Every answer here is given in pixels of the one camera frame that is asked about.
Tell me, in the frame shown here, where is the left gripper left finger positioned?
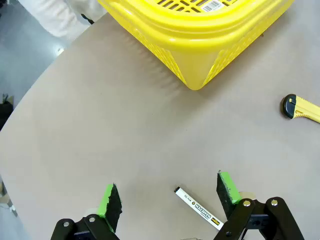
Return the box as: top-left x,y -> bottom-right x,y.
50,183 -> 123,240

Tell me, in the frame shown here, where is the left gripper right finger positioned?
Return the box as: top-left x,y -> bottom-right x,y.
213,170 -> 306,240

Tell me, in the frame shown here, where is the yellow black utility knife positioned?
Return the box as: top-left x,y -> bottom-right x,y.
283,93 -> 320,125

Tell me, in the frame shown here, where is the yellow plastic shopping basket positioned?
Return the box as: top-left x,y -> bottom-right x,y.
96,0 -> 296,91

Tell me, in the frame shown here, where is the person in white cardigan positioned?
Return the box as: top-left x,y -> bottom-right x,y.
17,0 -> 108,38

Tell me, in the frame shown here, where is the white black marker pen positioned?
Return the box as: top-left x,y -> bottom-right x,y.
173,185 -> 225,231

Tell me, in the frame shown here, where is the black bag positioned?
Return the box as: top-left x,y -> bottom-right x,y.
0,93 -> 15,131

